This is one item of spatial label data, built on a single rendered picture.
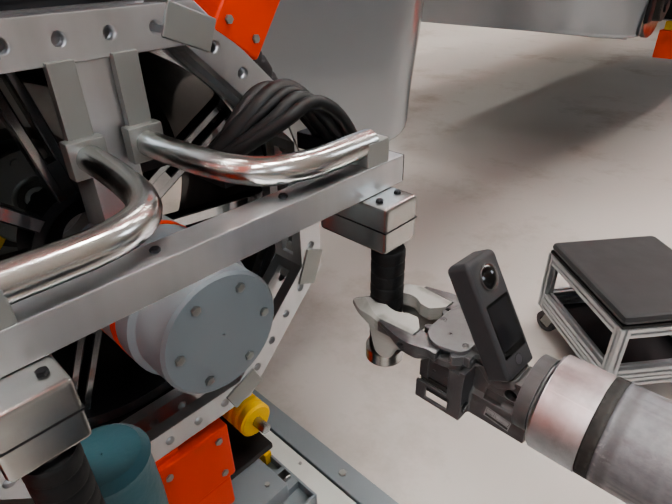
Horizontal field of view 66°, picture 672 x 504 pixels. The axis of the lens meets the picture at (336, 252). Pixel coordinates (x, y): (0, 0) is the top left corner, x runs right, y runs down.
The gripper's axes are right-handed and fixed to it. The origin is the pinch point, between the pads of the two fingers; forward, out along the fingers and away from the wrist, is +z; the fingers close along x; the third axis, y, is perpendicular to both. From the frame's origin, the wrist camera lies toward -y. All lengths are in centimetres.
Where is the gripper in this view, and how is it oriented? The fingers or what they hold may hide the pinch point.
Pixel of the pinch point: (374, 291)
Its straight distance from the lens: 57.8
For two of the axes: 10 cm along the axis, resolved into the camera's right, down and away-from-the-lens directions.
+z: -7.2, -3.4, 6.0
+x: 6.9, -3.8, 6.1
